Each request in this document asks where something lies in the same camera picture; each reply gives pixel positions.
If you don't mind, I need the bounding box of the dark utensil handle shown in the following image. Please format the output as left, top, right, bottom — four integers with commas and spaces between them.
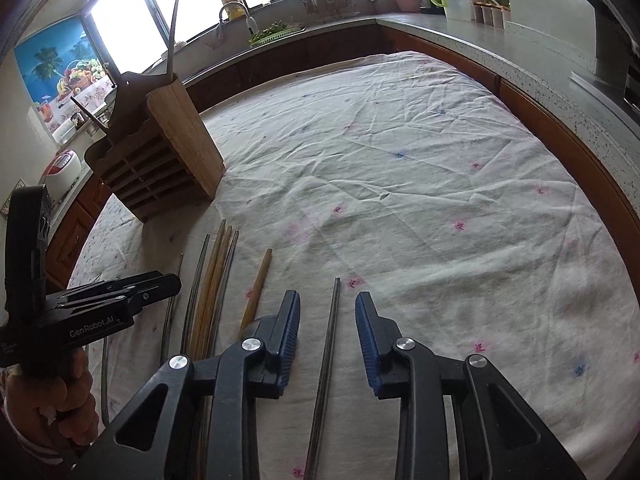
70, 96, 110, 140

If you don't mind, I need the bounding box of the bundle of chopsticks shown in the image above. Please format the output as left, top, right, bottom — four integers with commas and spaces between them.
190, 219, 227, 361

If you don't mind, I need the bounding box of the person's left forearm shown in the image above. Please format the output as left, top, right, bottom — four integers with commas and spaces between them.
0, 432, 76, 480

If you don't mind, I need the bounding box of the person's left hand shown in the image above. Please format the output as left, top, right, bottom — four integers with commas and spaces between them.
4, 349, 101, 456

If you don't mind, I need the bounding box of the white red rice cooker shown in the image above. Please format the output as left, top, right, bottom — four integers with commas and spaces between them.
39, 150, 82, 192

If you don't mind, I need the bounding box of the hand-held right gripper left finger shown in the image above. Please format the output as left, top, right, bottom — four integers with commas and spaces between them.
90, 289, 302, 480

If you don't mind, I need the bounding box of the wooden chopstick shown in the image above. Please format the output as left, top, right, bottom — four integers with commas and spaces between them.
197, 226, 234, 361
237, 248, 274, 341

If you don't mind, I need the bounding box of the spice jar set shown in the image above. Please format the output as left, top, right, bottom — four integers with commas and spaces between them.
472, 2, 511, 28

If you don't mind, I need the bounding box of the fruit wall poster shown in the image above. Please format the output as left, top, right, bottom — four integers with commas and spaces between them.
14, 19, 108, 133

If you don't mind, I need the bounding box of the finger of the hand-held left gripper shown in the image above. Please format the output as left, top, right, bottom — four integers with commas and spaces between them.
47, 294, 151, 318
64, 271, 182, 302

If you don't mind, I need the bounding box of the kitchen window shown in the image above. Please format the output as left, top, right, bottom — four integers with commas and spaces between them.
82, 0, 441, 78

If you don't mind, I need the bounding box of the white floral tablecloth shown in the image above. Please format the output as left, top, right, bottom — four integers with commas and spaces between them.
65, 50, 640, 480

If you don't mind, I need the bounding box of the green vegetable basket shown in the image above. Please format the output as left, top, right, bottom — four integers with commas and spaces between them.
248, 21, 306, 47

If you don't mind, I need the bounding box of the white pitcher green handle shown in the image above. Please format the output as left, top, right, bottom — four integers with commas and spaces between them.
429, 0, 472, 21

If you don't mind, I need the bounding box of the chrome kitchen faucet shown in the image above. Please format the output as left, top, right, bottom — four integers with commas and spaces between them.
218, 1, 258, 36

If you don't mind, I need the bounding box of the wooden utensil holder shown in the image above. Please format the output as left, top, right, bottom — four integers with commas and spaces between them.
84, 71, 226, 223

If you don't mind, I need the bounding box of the grey tapered utensil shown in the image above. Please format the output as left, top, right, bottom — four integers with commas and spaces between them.
164, 0, 181, 80

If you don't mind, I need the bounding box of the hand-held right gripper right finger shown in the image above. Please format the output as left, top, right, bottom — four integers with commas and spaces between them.
354, 291, 588, 480

